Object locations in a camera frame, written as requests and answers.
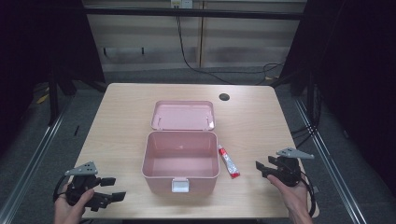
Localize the person's right hand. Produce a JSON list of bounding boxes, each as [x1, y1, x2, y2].
[[266, 174, 314, 224]]

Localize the black horizontal bar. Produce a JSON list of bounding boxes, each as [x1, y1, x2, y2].
[[83, 7, 305, 21]]

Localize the red and white tube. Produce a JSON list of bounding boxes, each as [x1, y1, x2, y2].
[[217, 144, 241, 179]]

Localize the white power outlet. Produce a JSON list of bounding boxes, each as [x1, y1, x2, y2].
[[170, 0, 194, 9]]

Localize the black wall cable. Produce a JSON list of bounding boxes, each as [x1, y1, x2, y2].
[[175, 14, 285, 86]]

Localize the pink plastic box with lid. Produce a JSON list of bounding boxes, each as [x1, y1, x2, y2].
[[141, 99, 220, 197]]

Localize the metal floor rail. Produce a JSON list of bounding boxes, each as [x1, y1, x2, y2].
[[0, 98, 73, 224], [293, 98, 369, 224]]

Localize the dark curtain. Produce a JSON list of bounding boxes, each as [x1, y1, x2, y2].
[[0, 0, 106, 157], [278, 0, 396, 190]]

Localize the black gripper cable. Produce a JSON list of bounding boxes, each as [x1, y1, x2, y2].
[[51, 175, 69, 203], [298, 170, 318, 217]]

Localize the yellow floor tape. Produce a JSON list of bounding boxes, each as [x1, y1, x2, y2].
[[35, 87, 50, 105]]

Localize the black floor cables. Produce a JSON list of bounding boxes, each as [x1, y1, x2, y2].
[[290, 122, 319, 149]]

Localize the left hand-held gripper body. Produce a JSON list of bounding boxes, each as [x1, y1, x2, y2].
[[64, 161, 102, 210]]

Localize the black metal stand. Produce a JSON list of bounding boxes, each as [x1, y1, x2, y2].
[[46, 60, 78, 127]]

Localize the person's left hand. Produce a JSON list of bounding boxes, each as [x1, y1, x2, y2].
[[53, 183, 95, 224]]

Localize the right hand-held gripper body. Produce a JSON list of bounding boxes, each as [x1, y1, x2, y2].
[[270, 147, 316, 188]]

